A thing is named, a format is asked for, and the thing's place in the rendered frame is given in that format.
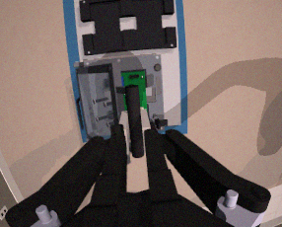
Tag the green circuit board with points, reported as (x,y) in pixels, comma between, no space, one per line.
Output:
(134,78)

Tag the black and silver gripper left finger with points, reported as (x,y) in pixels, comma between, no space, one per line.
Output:
(60,197)

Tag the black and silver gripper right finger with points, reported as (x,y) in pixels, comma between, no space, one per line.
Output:
(234,199)

